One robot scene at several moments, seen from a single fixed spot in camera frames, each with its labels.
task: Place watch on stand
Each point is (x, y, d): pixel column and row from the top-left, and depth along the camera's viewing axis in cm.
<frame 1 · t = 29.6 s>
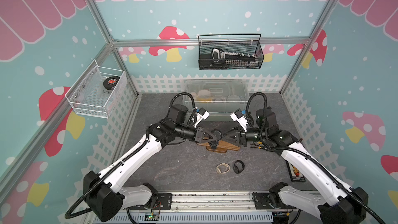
left hand: (213, 141, 65), fingers closed
right hand: (224, 137, 68), fingers open
wooden watch stand: (223, 146, 87), point 8 cm above the table
beige strap watch: (218, 171, 83), point 3 cm above the table
clear plastic storage box: (219, 98, 97), point 17 cm above the table

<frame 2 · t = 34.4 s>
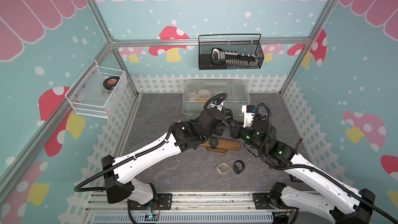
left hand: (219, 120, 69), fingers closed
right hand: (224, 121, 68), fingers closed
the named things where they were.

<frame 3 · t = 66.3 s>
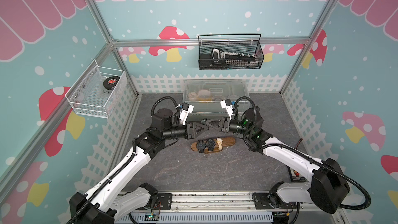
left hand: (205, 131, 66), fingers open
right hand: (206, 124, 66), fingers closed
beige strap watch: (219, 141, 87), point 10 cm above the table
large black digital watch: (210, 143, 85), point 10 cm above the table
the other named things where they were.

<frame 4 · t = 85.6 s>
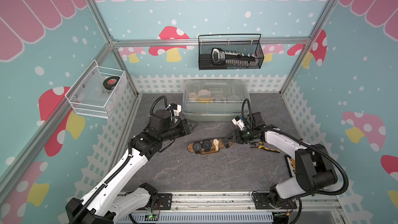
left hand: (195, 127, 70), fingers open
right hand: (227, 138, 84), fingers open
the named things where they were.

